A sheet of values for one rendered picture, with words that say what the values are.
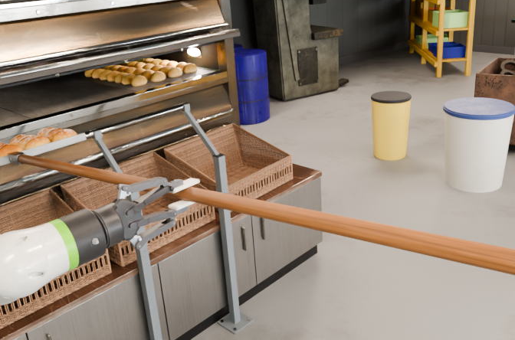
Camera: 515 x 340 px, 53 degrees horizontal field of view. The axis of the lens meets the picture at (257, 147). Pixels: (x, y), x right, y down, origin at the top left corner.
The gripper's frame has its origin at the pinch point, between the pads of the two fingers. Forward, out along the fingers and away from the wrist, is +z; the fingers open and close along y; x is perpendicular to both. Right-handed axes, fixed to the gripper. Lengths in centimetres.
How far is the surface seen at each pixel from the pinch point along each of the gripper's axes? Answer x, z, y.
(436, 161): -137, 356, 115
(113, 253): -119, 35, 57
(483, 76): -109, 397, 48
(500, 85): -95, 400, 56
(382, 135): -173, 330, 87
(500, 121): -65, 319, 67
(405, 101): -153, 341, 57
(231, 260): -107, 88, 82
